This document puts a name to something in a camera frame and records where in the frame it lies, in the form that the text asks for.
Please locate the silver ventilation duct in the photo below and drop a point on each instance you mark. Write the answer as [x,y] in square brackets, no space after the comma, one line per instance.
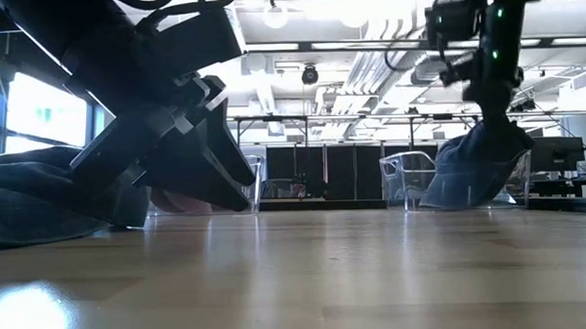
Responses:
[426,72]

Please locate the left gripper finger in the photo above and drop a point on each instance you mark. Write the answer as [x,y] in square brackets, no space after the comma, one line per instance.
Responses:
[191,178]
[226,152]

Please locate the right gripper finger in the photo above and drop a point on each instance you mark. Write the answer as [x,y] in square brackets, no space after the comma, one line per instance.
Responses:
[489,121]
[505,123]

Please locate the large window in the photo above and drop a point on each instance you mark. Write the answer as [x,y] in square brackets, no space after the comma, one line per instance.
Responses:
[42,114]

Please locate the overhead light bar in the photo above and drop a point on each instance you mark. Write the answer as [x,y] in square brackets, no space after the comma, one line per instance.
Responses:
[279,47]

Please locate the clear plastic bin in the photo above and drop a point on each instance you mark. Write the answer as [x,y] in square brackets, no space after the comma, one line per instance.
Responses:
[258,180]
[406,180]

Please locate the black round ceiling camera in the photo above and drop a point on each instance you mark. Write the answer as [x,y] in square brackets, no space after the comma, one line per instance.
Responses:
[310,75]

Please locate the dark grey-green hat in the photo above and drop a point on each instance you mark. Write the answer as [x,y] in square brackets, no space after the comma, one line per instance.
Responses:
[21,218]

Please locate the black background desk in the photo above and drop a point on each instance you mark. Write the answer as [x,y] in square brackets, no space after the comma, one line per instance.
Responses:
[558,189]

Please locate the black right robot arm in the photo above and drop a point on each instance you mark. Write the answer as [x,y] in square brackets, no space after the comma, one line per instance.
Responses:
[508,30]

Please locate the round white ceiling lamp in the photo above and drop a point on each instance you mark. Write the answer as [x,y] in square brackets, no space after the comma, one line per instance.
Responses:
[274,16]

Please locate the small black overhead device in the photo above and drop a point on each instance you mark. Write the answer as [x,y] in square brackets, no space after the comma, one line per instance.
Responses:
[523,105]

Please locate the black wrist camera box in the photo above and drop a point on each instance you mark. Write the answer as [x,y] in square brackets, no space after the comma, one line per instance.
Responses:
[196,41]
[454,19]

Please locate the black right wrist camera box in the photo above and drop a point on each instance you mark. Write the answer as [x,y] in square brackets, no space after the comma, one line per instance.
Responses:
[454,19]

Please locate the light blue denim hat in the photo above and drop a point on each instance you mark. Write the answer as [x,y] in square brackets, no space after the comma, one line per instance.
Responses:
[465,188]

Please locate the white air conditioning unit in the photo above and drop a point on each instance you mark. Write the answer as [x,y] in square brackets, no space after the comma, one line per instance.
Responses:
[583,86]

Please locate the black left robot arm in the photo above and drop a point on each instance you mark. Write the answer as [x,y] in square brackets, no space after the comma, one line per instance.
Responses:
[74,45]

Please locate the black computer monitor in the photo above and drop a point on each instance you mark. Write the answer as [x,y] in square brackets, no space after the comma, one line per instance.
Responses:
[556,154]

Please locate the black partition panels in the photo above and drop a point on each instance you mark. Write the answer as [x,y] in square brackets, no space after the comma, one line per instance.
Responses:
[342,172]

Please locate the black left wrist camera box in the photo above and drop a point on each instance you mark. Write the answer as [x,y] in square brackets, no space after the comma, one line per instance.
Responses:
[196,41]

